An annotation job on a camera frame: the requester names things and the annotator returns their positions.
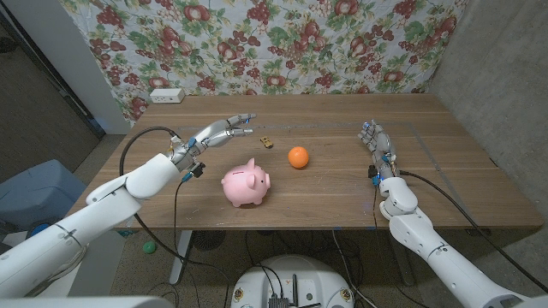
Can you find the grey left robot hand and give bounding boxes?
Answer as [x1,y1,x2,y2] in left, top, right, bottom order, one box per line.
[169,113,257,172]

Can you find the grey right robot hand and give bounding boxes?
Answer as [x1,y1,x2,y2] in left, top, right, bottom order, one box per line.
[357,119,402,180]

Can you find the pink plastic piggy bank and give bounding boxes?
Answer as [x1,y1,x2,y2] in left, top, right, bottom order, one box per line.
[220,157,271,209]

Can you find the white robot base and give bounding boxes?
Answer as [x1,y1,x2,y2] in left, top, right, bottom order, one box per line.
[229,254,355,308]

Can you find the white power strip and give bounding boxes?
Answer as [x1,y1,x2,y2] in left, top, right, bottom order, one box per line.
[149,87,186,104]

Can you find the grey tape outline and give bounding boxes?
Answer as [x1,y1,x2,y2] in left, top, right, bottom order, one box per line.
[177,121,476,226]

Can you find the orange fruit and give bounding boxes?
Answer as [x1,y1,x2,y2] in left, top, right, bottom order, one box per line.
[287,145,310,169]

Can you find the round black floor fan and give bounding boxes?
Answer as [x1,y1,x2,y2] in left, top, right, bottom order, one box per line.
[190,229,227,252]

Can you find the fruit print backdrop cloth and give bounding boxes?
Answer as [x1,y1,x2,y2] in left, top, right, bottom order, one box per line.
[59,0,470,127]

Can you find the grey-blue plastic bin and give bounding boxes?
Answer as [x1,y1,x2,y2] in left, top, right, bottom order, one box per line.
[0,159,87,234]

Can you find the blue and black foot pedal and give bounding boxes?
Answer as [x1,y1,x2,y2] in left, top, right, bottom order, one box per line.
[25,222,52,240]

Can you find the white robot torso edge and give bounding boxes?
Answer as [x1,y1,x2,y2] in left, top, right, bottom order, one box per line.
[0,296,175,308]

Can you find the thin black right camera cable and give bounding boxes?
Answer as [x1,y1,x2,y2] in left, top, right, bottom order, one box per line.
[371,184,382,232]

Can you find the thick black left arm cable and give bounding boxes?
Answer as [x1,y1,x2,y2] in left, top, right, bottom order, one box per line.
[118,126,232,308]

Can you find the grey floor cable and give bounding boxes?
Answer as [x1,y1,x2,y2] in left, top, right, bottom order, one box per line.
[331,229,380,308]

